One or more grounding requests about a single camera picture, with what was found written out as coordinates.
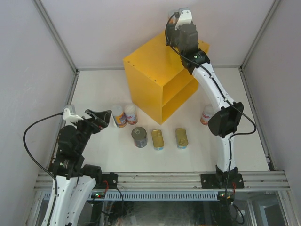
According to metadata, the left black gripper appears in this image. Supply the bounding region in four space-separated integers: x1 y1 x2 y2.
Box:
71 109 111 153

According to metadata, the tall can with white spoon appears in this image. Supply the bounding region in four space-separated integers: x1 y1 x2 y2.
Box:
166 9 182 33

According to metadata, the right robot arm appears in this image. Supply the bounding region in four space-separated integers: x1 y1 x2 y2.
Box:
165 22 244 188

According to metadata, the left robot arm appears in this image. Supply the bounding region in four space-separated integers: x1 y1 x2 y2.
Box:
42 105 112 226

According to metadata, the small red-white can left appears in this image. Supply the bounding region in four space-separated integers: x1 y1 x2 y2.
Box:
124 104 138 125

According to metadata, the small red-white can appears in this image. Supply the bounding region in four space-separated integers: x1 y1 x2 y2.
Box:
124 104 138 125
200 105 214 125

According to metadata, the round tomato tin can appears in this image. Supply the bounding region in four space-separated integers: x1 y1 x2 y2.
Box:
131 127 148 148

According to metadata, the yellow two-shelf cabinet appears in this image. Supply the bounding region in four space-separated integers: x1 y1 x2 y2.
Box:
123 32 199 124

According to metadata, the flat gold tin left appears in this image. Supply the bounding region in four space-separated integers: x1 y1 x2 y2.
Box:
151 129 164 151

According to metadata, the flat gold tin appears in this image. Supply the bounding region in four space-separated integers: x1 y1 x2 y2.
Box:
175 128 189 149
151 129 164 151

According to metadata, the small red-white can right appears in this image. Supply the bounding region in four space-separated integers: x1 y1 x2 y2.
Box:
200 105 214 125

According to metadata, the flat gold tin right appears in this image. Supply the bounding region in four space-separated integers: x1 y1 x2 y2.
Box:
175 128 189 149

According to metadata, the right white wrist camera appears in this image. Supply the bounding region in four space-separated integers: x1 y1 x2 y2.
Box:
180 8 192 25

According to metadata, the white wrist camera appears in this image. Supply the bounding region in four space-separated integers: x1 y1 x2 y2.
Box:
63 105 83 123
180 8 192 25

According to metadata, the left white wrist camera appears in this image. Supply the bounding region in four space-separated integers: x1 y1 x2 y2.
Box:
63 105 83 123

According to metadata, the right black camera cable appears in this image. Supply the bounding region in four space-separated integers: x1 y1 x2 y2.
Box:
164 11 257 201

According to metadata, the black camera cable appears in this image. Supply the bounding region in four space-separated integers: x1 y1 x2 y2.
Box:
164 11 257 201
23 112 65 197

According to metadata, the left black camera cable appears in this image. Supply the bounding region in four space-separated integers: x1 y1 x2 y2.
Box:
23 112 65 197

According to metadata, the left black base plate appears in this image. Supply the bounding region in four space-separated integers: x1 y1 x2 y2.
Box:
95 173 118 189

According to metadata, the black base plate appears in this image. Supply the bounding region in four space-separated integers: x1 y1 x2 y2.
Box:
95 173 118 189
200 173 245 189

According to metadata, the grey slotted cable duct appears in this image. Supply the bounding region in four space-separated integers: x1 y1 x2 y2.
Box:
43 191 221 202

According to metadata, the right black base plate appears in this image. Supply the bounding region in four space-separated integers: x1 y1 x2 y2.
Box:
200 173 245 189

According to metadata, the aluminium front rail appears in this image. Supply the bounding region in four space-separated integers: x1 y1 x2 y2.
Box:
34 171 290 191

